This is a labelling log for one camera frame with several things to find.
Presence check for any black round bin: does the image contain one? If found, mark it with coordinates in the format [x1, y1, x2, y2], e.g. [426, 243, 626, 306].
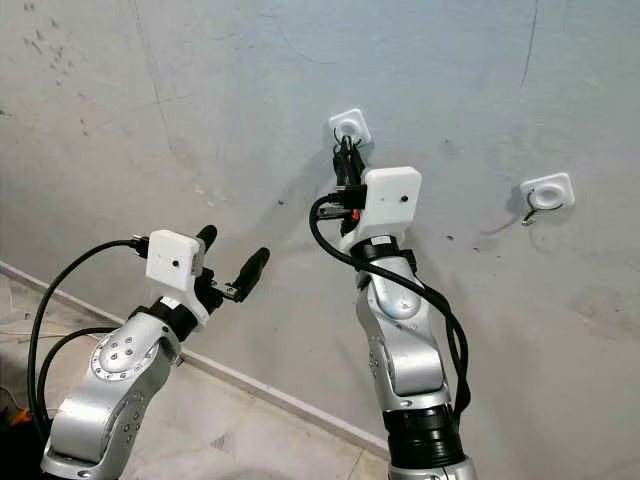
[0, 430, 51, 480]

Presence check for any black left camera cable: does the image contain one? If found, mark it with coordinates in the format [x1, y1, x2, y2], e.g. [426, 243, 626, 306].
[28, 236, 153, 441]

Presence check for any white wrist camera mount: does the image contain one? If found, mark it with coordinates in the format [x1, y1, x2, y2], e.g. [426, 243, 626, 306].
[345, 166, 423, 241]
[146, 229, 201, 323]

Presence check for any black right camera cable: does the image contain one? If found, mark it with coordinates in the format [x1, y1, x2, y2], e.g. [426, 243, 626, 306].
[308, 193, 473, 421]

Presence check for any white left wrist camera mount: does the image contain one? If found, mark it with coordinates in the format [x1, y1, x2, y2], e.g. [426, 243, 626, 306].
[146, 229, 201, 323]

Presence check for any white adhesive wall hook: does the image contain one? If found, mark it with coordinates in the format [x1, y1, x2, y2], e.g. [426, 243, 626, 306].
[328, 108, 373, 149]
[520, 172, 576, 226]

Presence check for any black camera cable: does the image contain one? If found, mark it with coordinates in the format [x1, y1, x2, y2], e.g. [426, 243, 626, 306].
[308, 193, 473, 421]
[28, 236, 153, 441]

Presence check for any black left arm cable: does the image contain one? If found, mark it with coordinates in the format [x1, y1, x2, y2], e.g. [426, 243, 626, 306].
[37, 327, 116, 421]

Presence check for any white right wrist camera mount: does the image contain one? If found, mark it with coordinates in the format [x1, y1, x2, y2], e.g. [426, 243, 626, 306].
[345, 166, 423, 241]

